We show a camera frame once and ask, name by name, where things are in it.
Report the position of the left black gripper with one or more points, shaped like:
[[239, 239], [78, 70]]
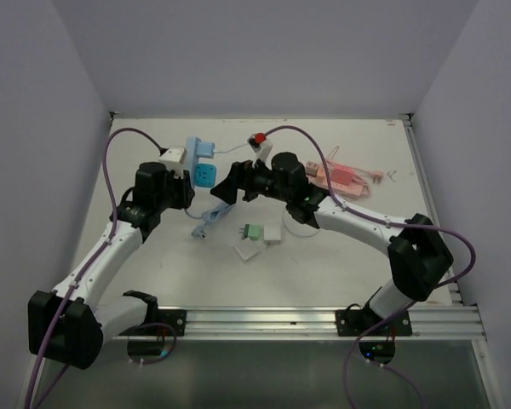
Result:
[[185, 188]]

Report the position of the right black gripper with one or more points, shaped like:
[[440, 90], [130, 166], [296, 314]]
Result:
[[241, 176]]

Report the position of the blue round plug adapter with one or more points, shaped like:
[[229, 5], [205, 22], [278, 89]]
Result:
[[204, 175]]

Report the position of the light blue charger plug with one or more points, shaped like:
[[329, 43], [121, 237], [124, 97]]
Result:
[[205, 149]]

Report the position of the green charger plug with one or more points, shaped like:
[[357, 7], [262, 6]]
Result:
[[251, 231]]

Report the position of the white cube charger plug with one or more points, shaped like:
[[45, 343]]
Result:
[[272, 235]]

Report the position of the pink power strip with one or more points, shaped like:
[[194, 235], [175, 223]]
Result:
[[354, 190]]

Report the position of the blue power strip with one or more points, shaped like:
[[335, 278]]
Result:
[[191, 159]]

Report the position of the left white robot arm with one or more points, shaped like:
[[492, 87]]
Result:
[[86, 284]]

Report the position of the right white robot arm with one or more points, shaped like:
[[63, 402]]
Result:
[[417, 255]]

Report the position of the red pink charger plug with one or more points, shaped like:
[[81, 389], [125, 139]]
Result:
[[342, 175]]

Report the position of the tan cube adapter on strip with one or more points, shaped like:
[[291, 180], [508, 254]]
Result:
[[311, 168]]

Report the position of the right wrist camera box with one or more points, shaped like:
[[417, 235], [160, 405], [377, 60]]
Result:
[[261, 146]]

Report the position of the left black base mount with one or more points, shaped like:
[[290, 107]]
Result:
[[174, 318]]

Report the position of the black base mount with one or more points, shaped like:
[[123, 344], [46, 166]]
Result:
[[354, 320], [174, 318]]

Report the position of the aluminium front rail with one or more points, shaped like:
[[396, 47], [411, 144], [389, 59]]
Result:
[[260, 319]]

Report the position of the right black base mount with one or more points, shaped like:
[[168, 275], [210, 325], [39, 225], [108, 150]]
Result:
[[354, 320]]

